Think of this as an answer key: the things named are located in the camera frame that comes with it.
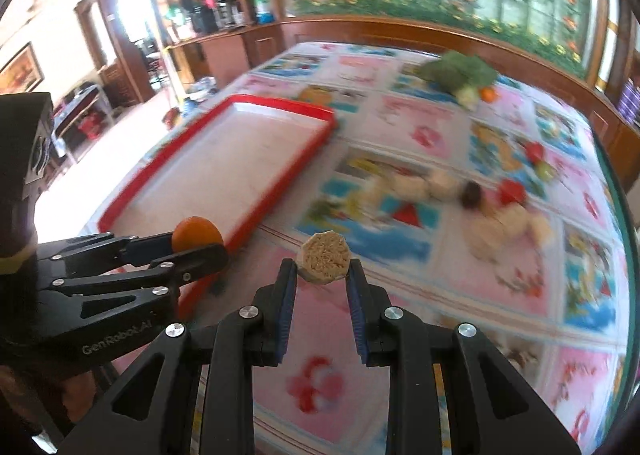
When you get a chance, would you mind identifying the dark brown round fruit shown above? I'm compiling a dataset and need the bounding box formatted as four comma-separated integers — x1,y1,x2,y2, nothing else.
459,181,484,210

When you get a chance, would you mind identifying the black thermos flask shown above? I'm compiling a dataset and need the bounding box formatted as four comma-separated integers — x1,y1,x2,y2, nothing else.
215,0,236,28

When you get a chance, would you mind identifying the red plastic tray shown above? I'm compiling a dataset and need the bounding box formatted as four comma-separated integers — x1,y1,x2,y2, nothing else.
98,94,338,321

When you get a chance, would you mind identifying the small orange fruit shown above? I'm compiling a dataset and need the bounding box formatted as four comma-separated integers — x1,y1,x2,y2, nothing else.
478,86,499,103

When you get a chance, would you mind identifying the orange carrot piece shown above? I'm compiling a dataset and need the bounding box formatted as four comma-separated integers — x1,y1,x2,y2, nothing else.
171,216,224,253

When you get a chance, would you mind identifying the colourful fruit print tablecloth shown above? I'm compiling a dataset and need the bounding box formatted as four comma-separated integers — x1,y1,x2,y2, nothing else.
195,42,637,454

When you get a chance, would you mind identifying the beige root chunk large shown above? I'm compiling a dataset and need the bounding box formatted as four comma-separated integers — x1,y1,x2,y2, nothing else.
463,216,510,261

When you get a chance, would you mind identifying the beige root chunk small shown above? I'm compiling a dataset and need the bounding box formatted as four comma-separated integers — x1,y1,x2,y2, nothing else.
427,169,461,201

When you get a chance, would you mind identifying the beige octagonal root slice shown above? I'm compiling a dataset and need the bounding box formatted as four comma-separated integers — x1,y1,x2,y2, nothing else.
296,231,352,285

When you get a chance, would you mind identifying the green tomato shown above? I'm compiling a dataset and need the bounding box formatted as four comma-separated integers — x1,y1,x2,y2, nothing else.
535,160,556,182

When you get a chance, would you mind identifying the green water bottle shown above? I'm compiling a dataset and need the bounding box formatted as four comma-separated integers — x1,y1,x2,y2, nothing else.
253,0,274,24

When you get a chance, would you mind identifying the beige ribbed root block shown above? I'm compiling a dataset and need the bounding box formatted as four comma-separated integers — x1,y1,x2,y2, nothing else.
496,203,529,238

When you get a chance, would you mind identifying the green leafy vegetable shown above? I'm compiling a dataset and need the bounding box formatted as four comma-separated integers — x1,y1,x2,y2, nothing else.
416,50,498,110

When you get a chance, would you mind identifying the red tomato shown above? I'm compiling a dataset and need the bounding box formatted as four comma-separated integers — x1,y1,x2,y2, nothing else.
498,178,527,206
523,141,546,166

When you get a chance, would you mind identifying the beige root piece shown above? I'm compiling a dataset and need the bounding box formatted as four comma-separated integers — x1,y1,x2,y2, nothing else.
528,214,554,249

